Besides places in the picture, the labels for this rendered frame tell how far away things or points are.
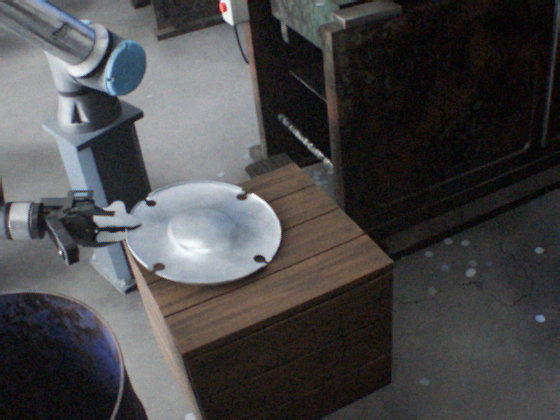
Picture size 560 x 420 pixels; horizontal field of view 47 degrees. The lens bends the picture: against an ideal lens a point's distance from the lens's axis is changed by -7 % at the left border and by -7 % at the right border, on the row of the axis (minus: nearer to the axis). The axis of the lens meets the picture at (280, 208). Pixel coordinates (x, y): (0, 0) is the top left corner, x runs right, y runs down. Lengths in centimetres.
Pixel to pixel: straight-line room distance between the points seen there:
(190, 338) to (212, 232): 23
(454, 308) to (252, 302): 61
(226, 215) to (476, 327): 63
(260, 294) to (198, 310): 11
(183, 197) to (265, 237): 19
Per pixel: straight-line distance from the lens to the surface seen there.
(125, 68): 138
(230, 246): 125
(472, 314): 161
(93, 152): 155
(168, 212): 132
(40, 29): 128
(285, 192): 139
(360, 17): 142
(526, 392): 148
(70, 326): 113
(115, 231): 130
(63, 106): 156
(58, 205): 134
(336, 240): 126
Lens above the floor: 117
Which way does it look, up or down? 37 degrees down
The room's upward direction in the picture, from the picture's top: 8 degrees counter-clockwise
